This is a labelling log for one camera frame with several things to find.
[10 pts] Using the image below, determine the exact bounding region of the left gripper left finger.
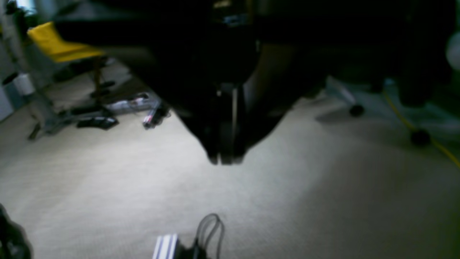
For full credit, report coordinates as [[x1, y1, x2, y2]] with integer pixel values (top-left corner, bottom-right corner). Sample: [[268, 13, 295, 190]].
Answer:
[[54, 0, 234, 165]]

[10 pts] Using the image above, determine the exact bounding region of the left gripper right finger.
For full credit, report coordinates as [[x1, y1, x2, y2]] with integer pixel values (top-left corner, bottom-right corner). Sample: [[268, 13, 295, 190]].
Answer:
[[232, 0, 457, 164]]

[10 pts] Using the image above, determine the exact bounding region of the yellow chair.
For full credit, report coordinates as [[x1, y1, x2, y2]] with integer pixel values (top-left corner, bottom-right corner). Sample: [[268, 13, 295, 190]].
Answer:
[[27, 22, 119, 130]]

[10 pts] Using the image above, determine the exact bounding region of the black office chair base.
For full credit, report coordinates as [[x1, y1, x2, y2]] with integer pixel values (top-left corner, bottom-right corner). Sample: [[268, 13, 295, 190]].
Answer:
[[317, 78, 460, 151]]

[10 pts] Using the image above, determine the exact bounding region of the silver aluminium bar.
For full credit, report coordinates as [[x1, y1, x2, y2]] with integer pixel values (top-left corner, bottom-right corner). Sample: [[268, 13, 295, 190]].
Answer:
[[152, 234, 179, 259]]

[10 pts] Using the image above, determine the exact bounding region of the black looped cable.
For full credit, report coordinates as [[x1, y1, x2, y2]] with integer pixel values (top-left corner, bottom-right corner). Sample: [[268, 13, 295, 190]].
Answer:
[[180, 213, 225, 259]]

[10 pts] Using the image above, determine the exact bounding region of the yellow cable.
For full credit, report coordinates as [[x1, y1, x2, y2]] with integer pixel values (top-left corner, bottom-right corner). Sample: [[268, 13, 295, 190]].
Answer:
[[381, 90, 460, 168]]

